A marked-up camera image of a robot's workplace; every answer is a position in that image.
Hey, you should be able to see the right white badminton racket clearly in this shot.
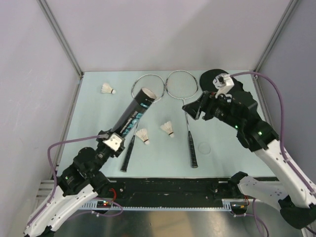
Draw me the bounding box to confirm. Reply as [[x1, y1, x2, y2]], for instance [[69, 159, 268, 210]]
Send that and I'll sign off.
[[165, 70, 198, 168]]

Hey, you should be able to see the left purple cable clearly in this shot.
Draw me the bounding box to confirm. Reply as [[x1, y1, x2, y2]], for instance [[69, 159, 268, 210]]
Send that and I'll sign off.
[[26, 134, 104, 228]]

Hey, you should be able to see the left white badminton racket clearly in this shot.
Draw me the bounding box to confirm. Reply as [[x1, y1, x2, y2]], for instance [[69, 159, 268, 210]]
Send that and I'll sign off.
[[120, 74, 165, 172]]

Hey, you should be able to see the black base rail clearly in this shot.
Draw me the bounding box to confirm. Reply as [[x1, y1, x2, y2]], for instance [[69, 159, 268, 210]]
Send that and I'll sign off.
[[98, 178, 244, 207]]

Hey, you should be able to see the purple cable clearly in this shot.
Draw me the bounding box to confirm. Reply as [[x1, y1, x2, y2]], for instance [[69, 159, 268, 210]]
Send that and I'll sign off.
[[231, 71, 316, 196], [26, 134, 104, 228]]

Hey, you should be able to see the left aluminium frame post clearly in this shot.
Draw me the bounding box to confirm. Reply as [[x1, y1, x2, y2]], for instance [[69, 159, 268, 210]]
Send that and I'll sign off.
[[37, 0, 84, 79]]

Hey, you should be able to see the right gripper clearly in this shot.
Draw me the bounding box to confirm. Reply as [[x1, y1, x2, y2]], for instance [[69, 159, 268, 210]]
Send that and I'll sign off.
[[181, 89, 240, 129]]

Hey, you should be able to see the white badminton racket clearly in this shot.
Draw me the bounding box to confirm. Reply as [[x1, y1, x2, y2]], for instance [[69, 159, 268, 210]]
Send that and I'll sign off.
[[165, 70, 198, 168], [120, 74, 165, 172]]

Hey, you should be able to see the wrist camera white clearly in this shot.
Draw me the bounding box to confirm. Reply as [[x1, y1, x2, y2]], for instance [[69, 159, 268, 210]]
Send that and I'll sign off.
[[215, 73, 235, 98], [102, 133, 124, 152]]

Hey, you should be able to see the grey cable duct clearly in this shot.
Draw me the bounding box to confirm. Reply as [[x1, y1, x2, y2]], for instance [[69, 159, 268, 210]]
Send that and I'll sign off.
[[56, 198, 250, 212]]

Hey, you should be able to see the right aluminium frame post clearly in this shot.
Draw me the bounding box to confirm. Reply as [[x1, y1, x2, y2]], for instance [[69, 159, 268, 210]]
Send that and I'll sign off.
[[253, 0, 301, 72]]

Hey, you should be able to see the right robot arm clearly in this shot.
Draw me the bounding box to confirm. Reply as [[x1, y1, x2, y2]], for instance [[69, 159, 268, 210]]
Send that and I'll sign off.
[[182, 91, 316, 229]]

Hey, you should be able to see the black shuttlecock tube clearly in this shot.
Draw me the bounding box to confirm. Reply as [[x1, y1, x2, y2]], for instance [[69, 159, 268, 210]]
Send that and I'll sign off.
[[111, 87, 157, 138]]

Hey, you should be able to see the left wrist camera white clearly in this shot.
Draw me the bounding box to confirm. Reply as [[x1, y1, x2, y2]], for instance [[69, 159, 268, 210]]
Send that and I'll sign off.
[[102, 133, 124, 152]]

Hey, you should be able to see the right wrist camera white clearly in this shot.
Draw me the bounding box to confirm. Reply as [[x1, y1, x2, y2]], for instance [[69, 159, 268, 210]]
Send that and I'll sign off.
[[215, 73, 235, 98]]

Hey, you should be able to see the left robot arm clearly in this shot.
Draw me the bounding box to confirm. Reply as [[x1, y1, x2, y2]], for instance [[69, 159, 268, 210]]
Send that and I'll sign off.
[[24, 130, 124, 237]]

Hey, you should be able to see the aluminium frame post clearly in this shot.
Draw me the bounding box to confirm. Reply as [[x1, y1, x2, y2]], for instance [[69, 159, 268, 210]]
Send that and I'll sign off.
[[37, 0, 84, 79], [253, 0, 301, 72]]

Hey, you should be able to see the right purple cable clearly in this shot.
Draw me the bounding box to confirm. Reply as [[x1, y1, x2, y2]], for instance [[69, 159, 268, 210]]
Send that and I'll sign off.
[[231, 71, 316, 196]]

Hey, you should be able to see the black racket bag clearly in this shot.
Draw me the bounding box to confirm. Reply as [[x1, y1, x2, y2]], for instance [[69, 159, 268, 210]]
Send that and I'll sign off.
[[199, 69, 244, 98]]

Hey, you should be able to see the clear tube lid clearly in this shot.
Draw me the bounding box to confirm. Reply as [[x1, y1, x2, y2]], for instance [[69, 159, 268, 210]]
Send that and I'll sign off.
[[198, 142, 211, 155]]

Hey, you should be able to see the white shuttlecock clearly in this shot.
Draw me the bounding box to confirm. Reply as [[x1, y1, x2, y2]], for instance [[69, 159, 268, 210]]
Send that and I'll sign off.
[[101, 83, 116, 94], [160, 121, 174, 138], [136, 128, 150, 145]]

